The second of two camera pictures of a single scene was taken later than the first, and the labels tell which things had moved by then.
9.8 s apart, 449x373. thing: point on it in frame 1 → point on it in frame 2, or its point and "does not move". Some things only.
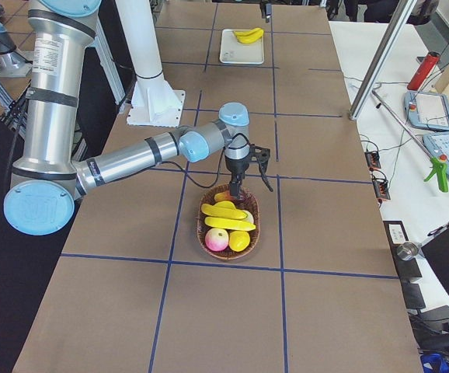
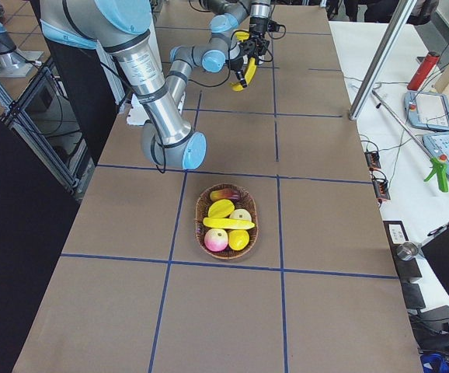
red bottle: (423, 71) does not move
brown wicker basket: (248, 203) does not move
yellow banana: (224, 209) → (249, 71)
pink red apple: (217, 239) does not move
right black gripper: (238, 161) → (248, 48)
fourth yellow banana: (229, 224) does not move
